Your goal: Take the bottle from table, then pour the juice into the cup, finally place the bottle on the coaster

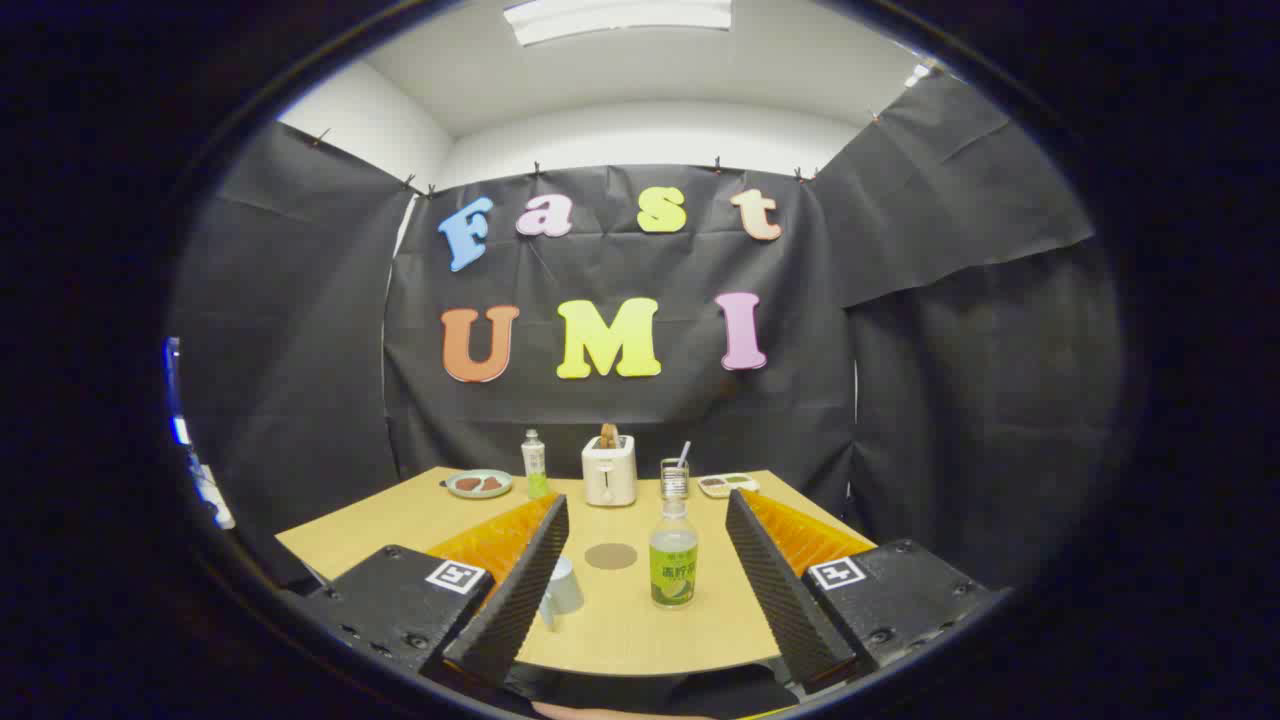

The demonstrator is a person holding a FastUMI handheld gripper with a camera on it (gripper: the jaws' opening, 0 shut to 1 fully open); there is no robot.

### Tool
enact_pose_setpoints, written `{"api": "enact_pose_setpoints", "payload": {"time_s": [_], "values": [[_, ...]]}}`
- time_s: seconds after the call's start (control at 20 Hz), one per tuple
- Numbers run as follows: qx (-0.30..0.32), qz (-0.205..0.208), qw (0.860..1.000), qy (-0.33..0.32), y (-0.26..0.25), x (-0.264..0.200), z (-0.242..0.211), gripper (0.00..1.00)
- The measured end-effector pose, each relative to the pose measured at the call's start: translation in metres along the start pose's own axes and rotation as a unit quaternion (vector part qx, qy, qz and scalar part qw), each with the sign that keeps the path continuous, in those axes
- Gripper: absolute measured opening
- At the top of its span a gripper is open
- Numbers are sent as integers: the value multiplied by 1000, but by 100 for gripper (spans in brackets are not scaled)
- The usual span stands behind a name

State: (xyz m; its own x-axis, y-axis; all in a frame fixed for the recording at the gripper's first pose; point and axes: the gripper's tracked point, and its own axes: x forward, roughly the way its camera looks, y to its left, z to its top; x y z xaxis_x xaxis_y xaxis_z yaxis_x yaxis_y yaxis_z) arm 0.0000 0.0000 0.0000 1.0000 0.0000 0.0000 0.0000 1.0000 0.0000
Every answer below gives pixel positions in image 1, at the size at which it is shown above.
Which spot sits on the wooden table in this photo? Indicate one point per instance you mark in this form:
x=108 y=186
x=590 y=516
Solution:
x=620 y=625

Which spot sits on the pale green plate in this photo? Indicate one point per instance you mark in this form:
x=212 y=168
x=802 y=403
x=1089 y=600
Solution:
x=478 y=494

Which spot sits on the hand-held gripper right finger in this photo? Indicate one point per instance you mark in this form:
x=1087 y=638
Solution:
x=775 y=590

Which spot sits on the small white label tea bottle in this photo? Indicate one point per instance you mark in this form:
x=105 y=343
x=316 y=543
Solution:
x=535 y=470

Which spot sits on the ceiling light panel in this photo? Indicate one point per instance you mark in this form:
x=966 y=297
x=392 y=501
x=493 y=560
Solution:
x=620 y=18

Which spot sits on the green label juice bottle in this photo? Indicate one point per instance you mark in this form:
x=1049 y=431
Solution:
x=673 y=575

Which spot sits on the pale blue cup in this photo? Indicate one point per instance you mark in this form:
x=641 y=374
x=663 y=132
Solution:
x=565 y=590

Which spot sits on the round brown coaster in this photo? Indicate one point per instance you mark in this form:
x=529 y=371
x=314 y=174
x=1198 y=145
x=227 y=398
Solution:
x=611 y=556

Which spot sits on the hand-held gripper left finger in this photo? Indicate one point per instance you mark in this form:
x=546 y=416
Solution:
x=525 y=590

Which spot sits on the brown bread slice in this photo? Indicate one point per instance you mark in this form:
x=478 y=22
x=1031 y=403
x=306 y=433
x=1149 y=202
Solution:
x=608 y=435

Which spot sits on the white divided condiment tray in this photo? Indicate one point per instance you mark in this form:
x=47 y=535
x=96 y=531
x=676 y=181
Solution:
x=728 y=486

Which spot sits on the white toaster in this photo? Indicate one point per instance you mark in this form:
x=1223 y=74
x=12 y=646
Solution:
x=609 y=478

